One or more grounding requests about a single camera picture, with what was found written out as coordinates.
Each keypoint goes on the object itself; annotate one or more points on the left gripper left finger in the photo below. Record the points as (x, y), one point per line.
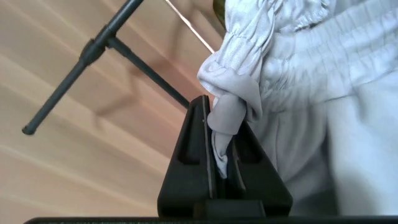
(186, 174)

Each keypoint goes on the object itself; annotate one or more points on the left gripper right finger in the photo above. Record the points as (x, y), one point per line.
(258, 180)

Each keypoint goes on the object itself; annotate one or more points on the pale grey shorts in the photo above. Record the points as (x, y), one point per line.
(326, 93)

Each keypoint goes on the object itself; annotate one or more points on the black clothes rack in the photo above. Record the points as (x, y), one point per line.
(93, 49)

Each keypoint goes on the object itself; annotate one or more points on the beige curtain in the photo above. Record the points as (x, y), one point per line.
(77, 171)

